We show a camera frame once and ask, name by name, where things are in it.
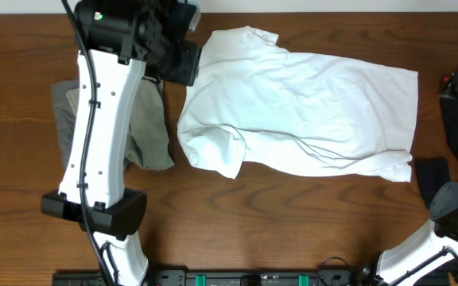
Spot white t-shirt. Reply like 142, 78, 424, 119
177, 26, 418, 182

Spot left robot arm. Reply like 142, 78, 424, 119
41, 1, 201, 285

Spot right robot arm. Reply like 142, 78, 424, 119
356, 69, 458, 285

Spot khaki folded shorts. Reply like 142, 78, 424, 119
67, 77, 174, 171

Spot grey folded garment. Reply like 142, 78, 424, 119
51, 79, 79, 169

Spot black mounting rail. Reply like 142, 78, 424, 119
52, 269, 451, 286

